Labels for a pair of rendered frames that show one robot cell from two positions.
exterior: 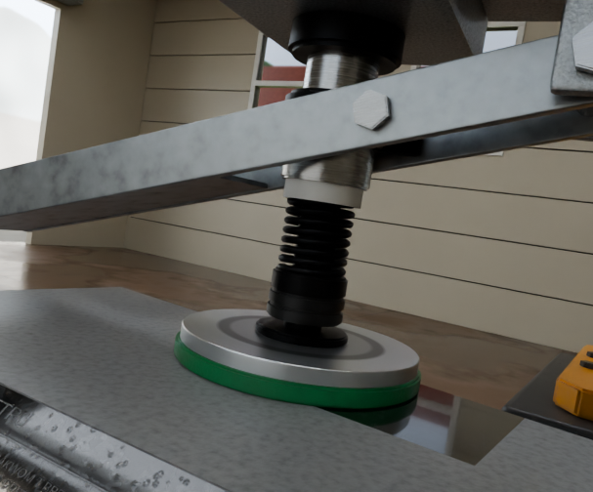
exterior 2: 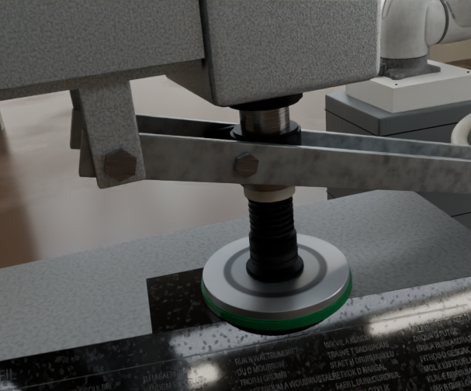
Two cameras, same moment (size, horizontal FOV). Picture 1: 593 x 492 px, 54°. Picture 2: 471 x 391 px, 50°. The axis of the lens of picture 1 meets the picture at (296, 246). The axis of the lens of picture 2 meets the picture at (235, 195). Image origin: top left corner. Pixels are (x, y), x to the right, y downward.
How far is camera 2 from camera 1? 1.10 m
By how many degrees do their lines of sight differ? 130
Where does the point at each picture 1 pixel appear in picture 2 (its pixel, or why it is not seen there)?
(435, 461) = (157, 271)
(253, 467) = (188, 236)
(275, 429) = (207, 247)
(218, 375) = not seen: hidden behind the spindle
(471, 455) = (150, 282)
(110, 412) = (241, 223)
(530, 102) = not seen: hidden behind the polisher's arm
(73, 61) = not seen: outside the picture
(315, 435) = (195, 254)
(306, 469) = (179, 243)
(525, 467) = (131, 291)
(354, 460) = (174, 254)
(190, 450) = (206, 230)
